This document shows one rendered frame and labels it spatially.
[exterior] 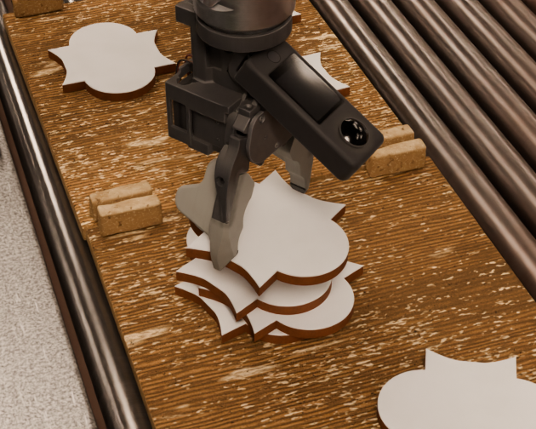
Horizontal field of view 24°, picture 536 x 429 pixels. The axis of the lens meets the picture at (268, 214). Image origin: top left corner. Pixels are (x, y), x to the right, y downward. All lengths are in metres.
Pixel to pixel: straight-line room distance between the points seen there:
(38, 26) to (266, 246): 0.55
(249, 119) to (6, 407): 0.32
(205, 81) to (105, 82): 0.39
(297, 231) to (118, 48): 0.44
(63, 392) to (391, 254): 0.32
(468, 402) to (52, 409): 0.34
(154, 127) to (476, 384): 0.46
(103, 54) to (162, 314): 0.40
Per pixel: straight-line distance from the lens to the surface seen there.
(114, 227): 1.15
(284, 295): 1.04
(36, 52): 1.42
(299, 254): 1.00
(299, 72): 0.92
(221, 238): 0.97
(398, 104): 1.36
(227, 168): 0.93
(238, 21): 0.88
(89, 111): 1.31
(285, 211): 1.04
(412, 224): 1.16
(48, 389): 1.05
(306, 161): 1.03
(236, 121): 0.93
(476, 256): 1.14
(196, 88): 0.95
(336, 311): 1.04
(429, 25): 1.50
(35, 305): 1.13
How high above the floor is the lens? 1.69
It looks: 40 degrees down
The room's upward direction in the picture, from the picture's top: straight up
